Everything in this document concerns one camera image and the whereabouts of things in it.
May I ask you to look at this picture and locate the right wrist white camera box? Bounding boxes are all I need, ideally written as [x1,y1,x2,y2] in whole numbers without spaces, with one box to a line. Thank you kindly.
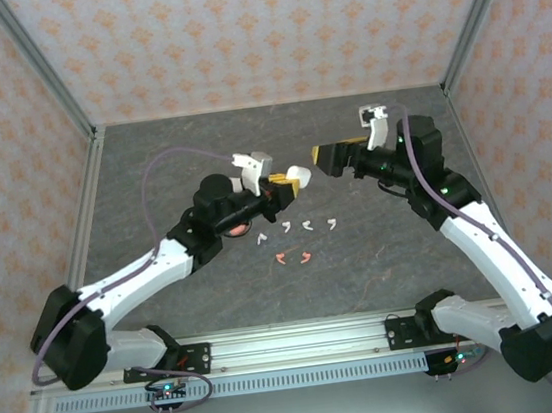
[357,103,395,153]

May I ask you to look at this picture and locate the aluminium table side rail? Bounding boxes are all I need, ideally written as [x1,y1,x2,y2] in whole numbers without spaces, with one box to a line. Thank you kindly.
[439,74,543,305]
[47,126,128,303]

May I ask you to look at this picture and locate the grey slotted cable duct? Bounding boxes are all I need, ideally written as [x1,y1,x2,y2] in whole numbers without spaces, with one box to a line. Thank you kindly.
[52,352,431,413]

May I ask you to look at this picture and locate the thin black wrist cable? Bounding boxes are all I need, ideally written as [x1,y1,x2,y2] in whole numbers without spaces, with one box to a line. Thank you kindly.
[377,177,412,205]

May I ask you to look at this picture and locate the small controller circuit board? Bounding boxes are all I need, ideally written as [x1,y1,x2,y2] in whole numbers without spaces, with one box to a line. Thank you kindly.
[424,344,488,376]
[144,378,189,406]

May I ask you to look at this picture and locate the white earbud charging case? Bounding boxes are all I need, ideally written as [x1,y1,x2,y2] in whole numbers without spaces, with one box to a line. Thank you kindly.
[284,162,314,192]

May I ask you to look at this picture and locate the wide aluminium mounting beam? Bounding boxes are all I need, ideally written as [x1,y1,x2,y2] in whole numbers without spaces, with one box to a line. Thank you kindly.
[25,291,552,399]

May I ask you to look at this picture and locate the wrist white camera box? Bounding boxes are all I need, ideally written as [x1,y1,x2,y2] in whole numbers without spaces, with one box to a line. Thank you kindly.
[230,149,278,198]
[357,103,395,153]

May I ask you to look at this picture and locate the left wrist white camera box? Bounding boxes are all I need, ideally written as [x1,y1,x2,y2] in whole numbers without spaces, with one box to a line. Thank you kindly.
[230,149,278,198]

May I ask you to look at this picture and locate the aluminium corner post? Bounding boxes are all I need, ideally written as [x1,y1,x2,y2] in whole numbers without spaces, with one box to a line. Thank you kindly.
[0,0,98,151]
[430,0,539,96]

